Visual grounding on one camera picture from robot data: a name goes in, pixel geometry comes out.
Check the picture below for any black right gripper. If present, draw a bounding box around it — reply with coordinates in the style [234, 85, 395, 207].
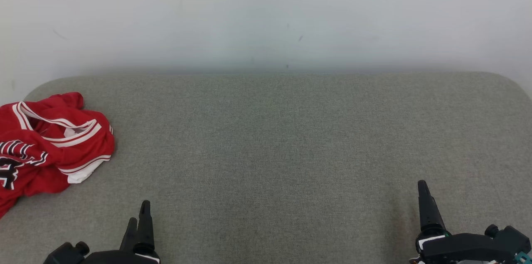
[409, 180, 518, 264]

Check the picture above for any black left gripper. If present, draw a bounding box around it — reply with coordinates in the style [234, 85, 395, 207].
[81, 200, 161, 264]

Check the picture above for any red basketball jersey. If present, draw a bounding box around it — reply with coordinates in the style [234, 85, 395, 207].
[0, 91, 116, 220]

